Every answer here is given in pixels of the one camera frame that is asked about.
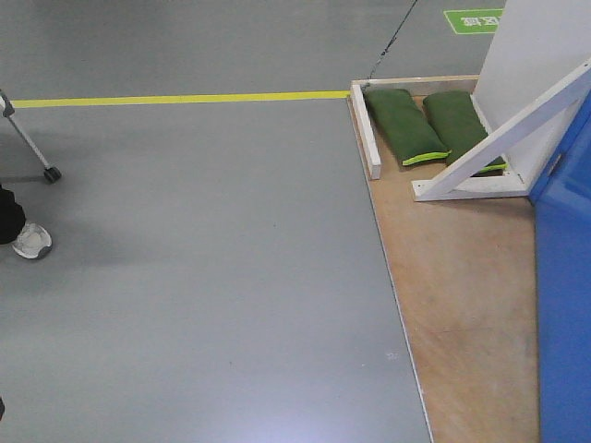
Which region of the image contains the blue door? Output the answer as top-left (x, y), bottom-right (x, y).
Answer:
top-left (530, 101), bottom-right (590, 442)

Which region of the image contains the plywood base platform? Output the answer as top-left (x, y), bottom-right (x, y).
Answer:
top-left (358, 76), bottom-right (539, 442)

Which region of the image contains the green sandbag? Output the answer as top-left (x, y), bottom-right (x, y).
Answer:
top-left (423, 90), bottom-right (488, 166)
top-left (364, 89), bottom-right (452, 166)

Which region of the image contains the green floor sign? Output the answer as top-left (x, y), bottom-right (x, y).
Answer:
top-left (443, 8), bottom-right (504, 35)

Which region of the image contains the white wall panel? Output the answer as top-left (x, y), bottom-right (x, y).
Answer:
top-left (470, 0), bottom-right (591, 186)

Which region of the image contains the seated person in white shirt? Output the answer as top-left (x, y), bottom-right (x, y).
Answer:
top-left (1, 187), bottom-right (53, 260)

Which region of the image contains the green sandbag left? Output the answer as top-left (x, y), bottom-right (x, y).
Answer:
top-left (364, 89), bottom-right (452, 166)

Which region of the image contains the black guy cable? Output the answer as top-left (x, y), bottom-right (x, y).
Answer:
top-left (367, 0), bottom-right (419, 82)

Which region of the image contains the white wooden edge beam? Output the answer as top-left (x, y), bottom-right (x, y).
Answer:
top-left (349, 80), bottom-right (381, 180)

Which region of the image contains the green sandbag right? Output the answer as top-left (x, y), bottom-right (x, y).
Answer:
top-left (423, 90), bottom-right (488, 166)

